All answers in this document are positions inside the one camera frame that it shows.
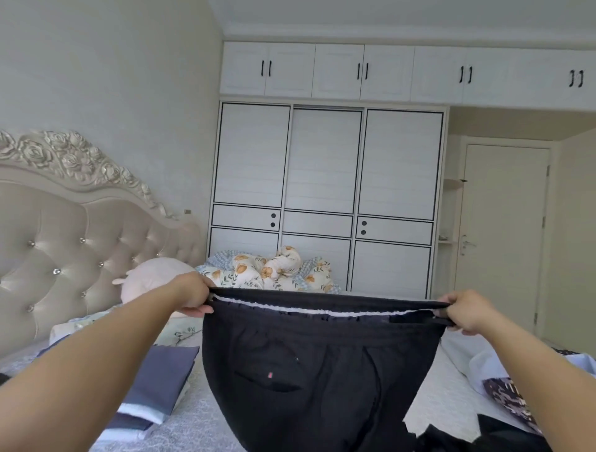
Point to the person's left hand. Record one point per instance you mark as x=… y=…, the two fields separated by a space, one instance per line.
x=194 y=293

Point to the person's right hand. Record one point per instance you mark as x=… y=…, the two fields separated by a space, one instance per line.
x=470 y=312

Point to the light blue hooded jacket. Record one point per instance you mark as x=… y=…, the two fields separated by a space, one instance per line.
x=475 y=359

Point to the bed with grey patterned sheet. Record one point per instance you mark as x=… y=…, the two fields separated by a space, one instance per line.
x=447 y=391

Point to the grey printed t-shirt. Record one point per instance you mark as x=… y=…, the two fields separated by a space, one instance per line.
x=163 y=377

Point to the dark purple patterned garment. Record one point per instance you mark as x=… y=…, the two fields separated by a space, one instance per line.
x=517 y=400

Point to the black shorts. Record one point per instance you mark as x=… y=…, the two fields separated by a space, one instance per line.
x=317 y=372

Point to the person's left forearm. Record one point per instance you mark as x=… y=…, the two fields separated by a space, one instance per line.
x=84 y=372

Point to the person's right forearm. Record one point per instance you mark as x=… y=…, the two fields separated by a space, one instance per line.
x=549 y=382

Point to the floral pillow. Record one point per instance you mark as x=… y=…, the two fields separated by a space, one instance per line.
x=177 y=331

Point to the pink plush pillow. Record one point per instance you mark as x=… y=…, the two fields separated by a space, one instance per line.
x=154 y=279

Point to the floral quilt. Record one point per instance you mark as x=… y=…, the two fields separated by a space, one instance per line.
x=270 y=270

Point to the white door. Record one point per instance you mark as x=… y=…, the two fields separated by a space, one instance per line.
x=503 y=223

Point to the beige tufted headboard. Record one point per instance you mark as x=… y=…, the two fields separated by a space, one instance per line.
x=74 y=242

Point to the white wardrobe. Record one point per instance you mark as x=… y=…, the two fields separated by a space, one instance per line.
x=326 y=168

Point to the white overhead cabinets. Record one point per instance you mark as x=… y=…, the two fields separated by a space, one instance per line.
x=419 y=74

